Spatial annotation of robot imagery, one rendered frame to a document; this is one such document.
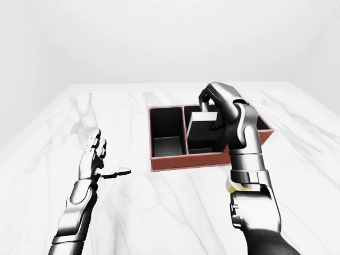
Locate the red-brown desk caddy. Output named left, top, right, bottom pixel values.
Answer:
left=147, top=103, right=275, bottom=173

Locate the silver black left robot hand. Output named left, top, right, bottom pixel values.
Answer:
left=78, top=128, right=132, bottom=183

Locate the black book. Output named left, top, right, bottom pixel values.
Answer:
left=186, top=111, right=226, bottom=142

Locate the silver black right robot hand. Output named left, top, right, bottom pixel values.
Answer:
left=197, top=81, right=244, bottom=131

